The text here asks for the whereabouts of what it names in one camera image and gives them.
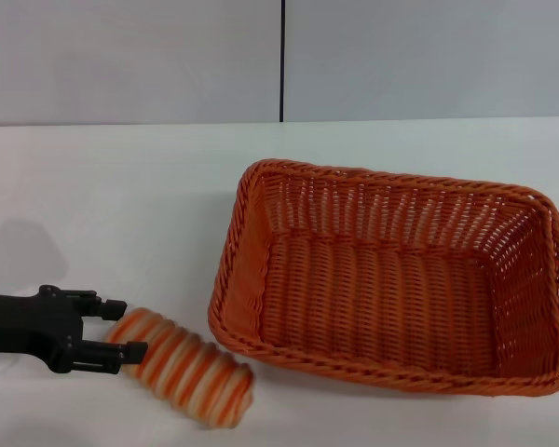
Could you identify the orange white striped toy bread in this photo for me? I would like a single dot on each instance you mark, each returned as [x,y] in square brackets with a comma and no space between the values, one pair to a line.
[191,372]

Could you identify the orange woven plastic basket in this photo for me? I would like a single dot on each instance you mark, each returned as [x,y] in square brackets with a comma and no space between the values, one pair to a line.
[377,302]

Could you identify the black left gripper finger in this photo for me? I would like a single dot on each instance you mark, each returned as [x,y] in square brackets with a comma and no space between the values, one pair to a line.
[107,356]
[114,310]

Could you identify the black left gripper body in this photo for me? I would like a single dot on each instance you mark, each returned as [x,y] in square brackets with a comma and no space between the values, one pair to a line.
[23,321]

